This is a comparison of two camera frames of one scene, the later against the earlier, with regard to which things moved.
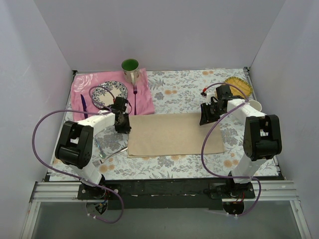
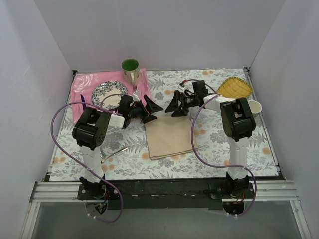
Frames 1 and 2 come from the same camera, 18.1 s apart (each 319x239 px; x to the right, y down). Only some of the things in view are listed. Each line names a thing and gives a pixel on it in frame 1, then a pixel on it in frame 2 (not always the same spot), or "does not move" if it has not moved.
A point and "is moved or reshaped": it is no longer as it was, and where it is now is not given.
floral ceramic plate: x=101 y=97 does not move
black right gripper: x=207 y=115 to x=180 y=102
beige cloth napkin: x=172 y=134 is moved or reshaped
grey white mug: x=255 y=104 does not move
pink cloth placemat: x=139 y=100 does not move
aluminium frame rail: x=67 y=191 does not move
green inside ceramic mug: x=130 y=67 does not move
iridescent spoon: x=101 y=154 does not move
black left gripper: x=123 y=127 to x=145 y=110
